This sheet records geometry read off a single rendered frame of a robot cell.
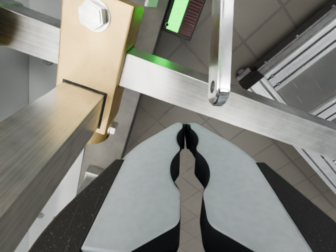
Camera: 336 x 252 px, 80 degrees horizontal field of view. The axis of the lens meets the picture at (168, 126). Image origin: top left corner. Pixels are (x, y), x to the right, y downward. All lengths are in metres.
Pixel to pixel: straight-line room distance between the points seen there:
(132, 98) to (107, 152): 0.14
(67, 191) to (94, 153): 0.27
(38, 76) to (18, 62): 0.05
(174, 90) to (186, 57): 0.87
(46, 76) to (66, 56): 0.32
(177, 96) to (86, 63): 0.08
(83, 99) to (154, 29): 0.19
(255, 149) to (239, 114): 1.17
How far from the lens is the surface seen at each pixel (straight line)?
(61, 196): 0.72
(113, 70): 0.18
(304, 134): 0.24
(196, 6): 0.33
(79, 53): 0.18
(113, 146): 0.43
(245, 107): 0.20
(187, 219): 1.79
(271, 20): 1.11
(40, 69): 0.51
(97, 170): 0.47
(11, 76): 0.49
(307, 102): 1.05
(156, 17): 0.33
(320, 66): 1.01
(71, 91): 0.18
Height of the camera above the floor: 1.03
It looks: 60 degrees down
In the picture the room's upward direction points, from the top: 175 degrees counter-clockwise
